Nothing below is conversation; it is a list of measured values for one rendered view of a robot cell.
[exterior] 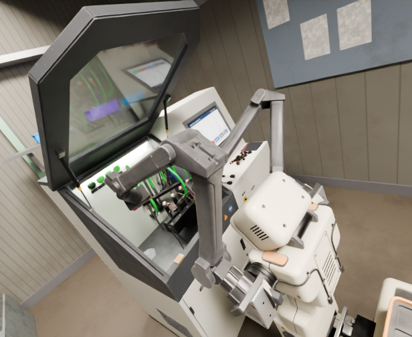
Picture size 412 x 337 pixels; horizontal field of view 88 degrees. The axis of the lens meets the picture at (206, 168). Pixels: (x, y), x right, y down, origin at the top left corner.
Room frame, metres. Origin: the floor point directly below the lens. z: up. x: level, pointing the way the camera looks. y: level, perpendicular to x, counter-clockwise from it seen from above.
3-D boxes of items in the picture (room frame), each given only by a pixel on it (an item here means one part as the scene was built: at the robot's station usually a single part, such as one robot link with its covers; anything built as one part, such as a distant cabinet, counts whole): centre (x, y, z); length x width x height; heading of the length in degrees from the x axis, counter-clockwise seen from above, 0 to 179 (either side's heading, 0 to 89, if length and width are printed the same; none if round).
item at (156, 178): (1.52, 0.34, 1.20); 0.13 x 0.03 x 0.31; 136
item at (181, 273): (1.00, 0.15, 0.87); 0.62 x 0.04 x 0.16; 136
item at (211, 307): (0.99, 0.14, 0.44); 0.65 x 0.02 x 0.68; 136
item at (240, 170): (1.56, -0.27, 0.96); 0.70 x 0.22 x 0.03; 136
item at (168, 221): (1.25, 0.24, 0.91); 0.34 x 0.10 x 0.15; 136
